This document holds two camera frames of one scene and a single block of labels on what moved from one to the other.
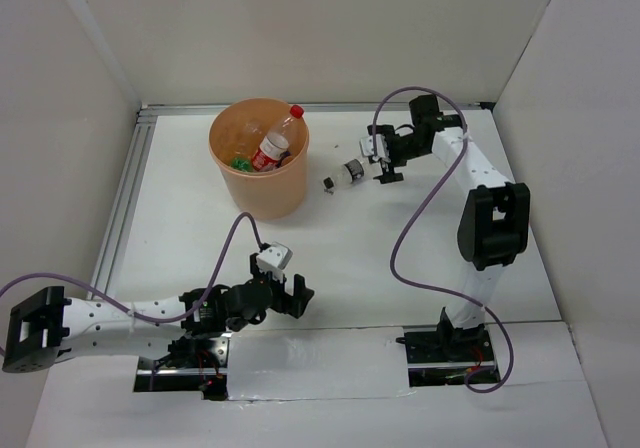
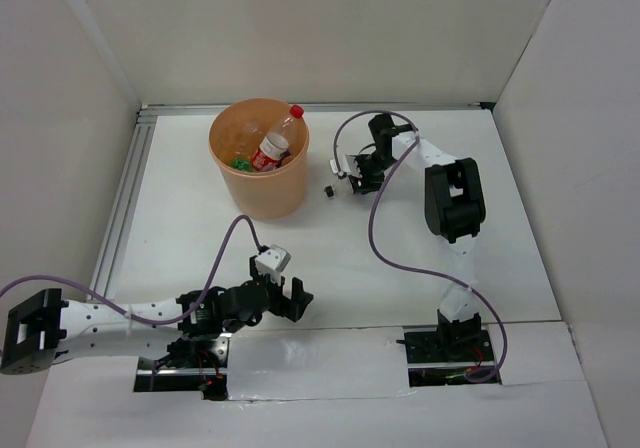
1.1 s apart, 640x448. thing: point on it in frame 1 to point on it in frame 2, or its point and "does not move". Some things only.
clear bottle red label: (274, 145) does not move
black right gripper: (389, 176) to (367, 187)
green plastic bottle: (244, 164) does not move
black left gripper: (301, 295) does not move
